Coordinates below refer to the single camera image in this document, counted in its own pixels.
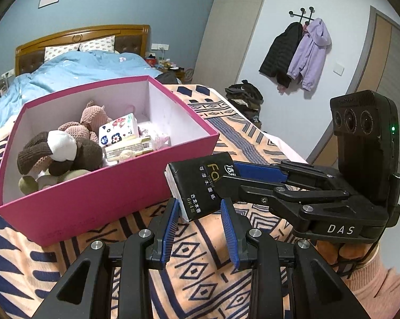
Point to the black tissue pack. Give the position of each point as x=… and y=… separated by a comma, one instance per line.
x=192, y=183

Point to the light blue floral duvet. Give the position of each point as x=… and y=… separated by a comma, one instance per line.
x=68, y=70

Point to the floral tissue pack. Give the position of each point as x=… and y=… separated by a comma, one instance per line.
x=118, y=129

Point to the pink storage box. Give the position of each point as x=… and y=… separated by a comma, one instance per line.
x=73, y=207

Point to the cluttered right nightstand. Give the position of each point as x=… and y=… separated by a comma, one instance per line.
x=157, y=58

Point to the black clothing on bed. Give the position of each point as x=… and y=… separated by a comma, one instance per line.
x=168, y=78

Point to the right hand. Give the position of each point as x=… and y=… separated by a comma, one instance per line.
x=336, y=254

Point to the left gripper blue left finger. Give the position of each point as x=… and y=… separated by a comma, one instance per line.
x=163, y=229

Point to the white wall switch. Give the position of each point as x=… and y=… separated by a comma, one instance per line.
x=338, y=69

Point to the black wall coat hook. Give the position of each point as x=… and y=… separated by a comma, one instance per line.
x=303, y=17

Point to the pile of dark clothes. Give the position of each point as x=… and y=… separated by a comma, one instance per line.
x=247, y=99

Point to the right patterned pillow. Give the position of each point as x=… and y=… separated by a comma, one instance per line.
x=100, y=44

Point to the black camera module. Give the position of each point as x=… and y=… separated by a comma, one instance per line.
x=367, y=128

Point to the lilac hoodie on hook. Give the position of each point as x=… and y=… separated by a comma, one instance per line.
x=309, y=58

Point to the wooden door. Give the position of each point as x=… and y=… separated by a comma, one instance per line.
x=368, y=75

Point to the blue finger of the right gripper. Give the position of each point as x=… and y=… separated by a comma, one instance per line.
x=259, y=172
x=239, y=189

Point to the pink sleeve right forearm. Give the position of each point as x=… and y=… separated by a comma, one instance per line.
x=376, y=287

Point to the black jacket on hook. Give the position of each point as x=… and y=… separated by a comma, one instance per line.
x=280, y=54

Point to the green plush toy with keyring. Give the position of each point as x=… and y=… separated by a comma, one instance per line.
x=28, y=185

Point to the cream packaged box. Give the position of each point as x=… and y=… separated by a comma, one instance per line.
x=129, y=148

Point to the left patterned pillow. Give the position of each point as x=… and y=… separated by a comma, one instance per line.
x=52, y=52

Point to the pink knitted teddy bear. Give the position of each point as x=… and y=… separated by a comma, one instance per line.
x=92, y=118

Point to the brown and white plush toy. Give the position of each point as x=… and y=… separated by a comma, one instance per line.
x=59, y=152

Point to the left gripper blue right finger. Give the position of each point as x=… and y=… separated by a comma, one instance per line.
x=236, y=226

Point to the patterned pillow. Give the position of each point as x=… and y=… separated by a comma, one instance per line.
x=52, y=52
x=100, y=44

